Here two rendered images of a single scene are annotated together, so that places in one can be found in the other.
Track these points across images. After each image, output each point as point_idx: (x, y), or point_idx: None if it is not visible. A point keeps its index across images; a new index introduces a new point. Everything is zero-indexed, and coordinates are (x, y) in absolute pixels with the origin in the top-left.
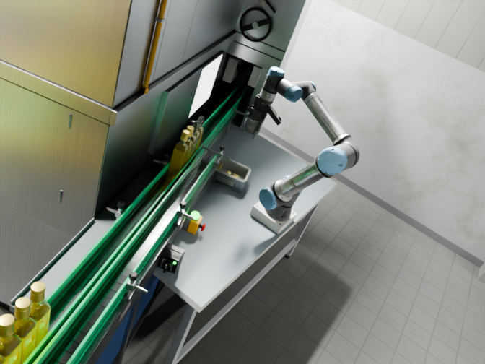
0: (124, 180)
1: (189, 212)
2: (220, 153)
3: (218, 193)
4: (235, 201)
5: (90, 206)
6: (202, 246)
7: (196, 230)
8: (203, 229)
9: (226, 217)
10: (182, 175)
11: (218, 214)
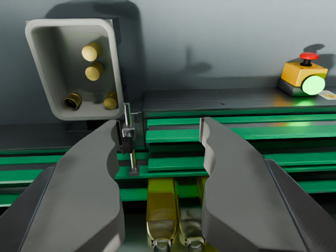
0: (328, 210)
1: (297, 96)
2: (133, 134)
3: (158, 65)
4: (157, 18)
5: None
6: (335, 37)
7: (315, 64)
8: (314, 53)
9: (225, 20)
10: (294, 163)
11: (228, 41)
